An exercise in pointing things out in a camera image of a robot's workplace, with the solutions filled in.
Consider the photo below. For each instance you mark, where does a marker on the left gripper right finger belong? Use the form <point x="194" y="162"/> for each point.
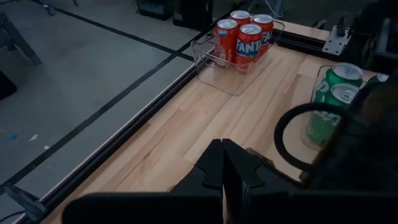
<point x="248" y="193"/>

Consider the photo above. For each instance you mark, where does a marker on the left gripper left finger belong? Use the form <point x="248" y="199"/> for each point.
<point x="205" y="186"/>

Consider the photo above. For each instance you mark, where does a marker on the green Sprite can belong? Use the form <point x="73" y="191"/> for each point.
<point x="379" y="77"/>
<point x="345" y="71"/>
<point x="342" y="93"/>

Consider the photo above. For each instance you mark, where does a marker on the clear plastic bin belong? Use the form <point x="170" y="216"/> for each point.
<point x="317" y="74"/>
<point x="224" y="81"/>

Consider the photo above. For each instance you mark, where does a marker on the black table leg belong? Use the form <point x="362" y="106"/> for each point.
<point x="25" y="199"/>

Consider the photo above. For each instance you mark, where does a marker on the black mesh-front computer tower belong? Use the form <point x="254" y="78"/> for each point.
<point x="155" y="9"/>

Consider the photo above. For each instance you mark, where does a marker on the black box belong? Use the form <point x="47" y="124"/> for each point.
<point x="6" y="85"/>

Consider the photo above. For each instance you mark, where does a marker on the dark metal furniture leg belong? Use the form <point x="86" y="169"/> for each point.
<point x="21" y="40"/>

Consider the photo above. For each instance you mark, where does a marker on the silver mounting bracket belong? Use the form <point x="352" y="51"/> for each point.
<point x="335" y="43"/>

